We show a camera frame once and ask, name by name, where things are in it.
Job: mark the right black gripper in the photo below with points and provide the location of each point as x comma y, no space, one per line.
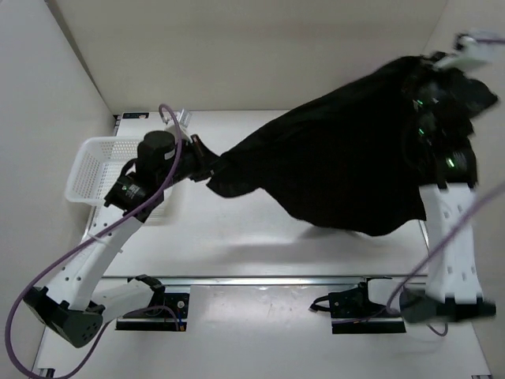
432,72

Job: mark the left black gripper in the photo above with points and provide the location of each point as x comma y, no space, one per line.
209,158

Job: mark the black t shirt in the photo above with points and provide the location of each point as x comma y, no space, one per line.
336,161

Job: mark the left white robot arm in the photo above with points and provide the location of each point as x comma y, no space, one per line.
69,304

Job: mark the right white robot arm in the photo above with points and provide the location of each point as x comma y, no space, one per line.
453,292

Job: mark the white plastic basket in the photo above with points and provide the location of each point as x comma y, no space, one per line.
96,168

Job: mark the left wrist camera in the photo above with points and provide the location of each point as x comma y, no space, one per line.
183,117

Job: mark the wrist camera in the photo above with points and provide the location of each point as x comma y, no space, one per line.
183,117
472,50

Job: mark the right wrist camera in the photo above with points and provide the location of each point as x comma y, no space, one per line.
472,50

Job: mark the aluminium rail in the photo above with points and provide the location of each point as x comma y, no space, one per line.
266,281

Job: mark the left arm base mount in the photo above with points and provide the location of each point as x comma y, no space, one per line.
167,311

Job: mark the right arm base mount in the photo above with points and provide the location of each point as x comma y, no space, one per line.
352,313

